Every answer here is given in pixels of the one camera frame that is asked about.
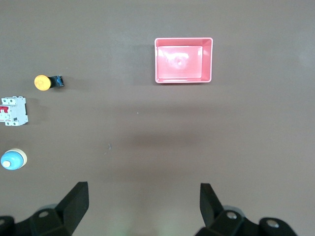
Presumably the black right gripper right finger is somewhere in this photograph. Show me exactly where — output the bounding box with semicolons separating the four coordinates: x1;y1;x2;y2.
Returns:
195;182;300;236

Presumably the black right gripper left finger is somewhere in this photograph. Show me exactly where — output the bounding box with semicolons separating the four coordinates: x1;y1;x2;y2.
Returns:
0;181;89;236

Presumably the blue dome bell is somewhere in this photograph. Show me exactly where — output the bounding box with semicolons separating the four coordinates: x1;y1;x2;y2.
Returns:
0;148;28;171

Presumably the pink plastic box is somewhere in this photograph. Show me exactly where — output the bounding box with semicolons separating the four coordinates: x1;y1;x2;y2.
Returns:
154;37;214;85

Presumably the white circuit breaker red switch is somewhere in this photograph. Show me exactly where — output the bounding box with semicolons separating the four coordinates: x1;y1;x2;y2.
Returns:
0;96;29;127

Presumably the yellow push button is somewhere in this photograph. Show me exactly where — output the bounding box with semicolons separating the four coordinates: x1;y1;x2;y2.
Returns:
33;74;66;91

